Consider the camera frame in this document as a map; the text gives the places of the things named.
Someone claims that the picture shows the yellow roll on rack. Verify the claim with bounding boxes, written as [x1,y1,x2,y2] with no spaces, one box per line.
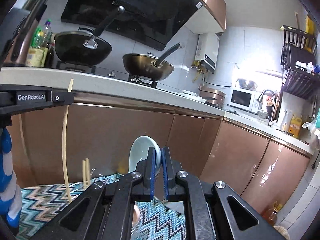
[305,14,315,35]

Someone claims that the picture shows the long bamboo chopstick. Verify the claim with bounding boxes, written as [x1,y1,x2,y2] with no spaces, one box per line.
[61,78,75,203]

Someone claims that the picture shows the bamboo chopstick in holder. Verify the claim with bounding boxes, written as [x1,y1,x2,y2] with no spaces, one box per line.
[82,160,87,190]

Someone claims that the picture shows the zigzag patterned table mat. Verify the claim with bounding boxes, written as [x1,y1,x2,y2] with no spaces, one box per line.
[16,173,187,240]

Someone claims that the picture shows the copper electric kettle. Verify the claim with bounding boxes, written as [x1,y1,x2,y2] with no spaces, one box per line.
[2,0,48,67]

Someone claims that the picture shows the white plate on counter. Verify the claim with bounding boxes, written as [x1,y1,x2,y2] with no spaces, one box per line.
[182,90,198,96]

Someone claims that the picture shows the teal hanging bag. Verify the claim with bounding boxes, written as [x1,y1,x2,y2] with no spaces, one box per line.
[308,111,320,133]

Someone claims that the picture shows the white ceramic soup spoon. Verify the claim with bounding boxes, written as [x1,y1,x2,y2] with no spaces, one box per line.
[128,135,162,175]

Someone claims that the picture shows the black range hood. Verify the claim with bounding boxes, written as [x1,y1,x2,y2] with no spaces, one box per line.
[60,0,208,52]

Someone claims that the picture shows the black wall dish rack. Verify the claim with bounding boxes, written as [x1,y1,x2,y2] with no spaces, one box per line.
[280,25,319,99]

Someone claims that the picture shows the white spray bottle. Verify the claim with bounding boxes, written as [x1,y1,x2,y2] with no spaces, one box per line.
[280,109,292,132]

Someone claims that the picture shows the blue white gloved hand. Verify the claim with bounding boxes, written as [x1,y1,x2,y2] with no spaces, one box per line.
[1,128,22,236]

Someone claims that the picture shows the black wok with lid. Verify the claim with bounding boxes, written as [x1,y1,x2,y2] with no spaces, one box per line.
[54,5,125,66]

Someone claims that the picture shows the metal wire utensil holder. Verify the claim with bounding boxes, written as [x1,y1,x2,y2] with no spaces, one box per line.
[85,168,144,239]

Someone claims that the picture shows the bronze wok with handle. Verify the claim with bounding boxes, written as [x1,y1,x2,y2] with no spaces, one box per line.
[123,43,183,81]

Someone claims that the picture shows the copper rice cooker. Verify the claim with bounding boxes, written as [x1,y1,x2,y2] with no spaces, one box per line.
[199,86,226,106]

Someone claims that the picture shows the curved kitchen faucet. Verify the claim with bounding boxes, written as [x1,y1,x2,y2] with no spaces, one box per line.
[257,89,276,126]

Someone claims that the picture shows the steel bowl on microwave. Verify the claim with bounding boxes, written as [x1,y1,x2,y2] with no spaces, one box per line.
[237,79,257,91]

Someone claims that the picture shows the green capped plastic bottle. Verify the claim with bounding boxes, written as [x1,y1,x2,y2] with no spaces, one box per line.
[26,19,53,68]

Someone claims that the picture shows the white microwave oven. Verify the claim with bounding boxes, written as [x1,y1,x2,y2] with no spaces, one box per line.
[228,88,260,114]

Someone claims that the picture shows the dark sauce bottle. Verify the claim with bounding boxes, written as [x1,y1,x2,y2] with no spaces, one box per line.
[44,33,55,68]

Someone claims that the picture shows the yellow oil bottle on counter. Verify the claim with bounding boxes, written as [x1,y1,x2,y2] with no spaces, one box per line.
[289,115,302,139]

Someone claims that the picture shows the gas stove top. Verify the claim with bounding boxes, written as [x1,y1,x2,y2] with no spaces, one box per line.
[54,60,157,88]

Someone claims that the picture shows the white gas water heater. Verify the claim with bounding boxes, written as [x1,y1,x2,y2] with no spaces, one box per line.
[195,33,220,73]

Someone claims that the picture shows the cooking oil bottle on floor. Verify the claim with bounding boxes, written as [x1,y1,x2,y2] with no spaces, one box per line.
[263,202,283,226]

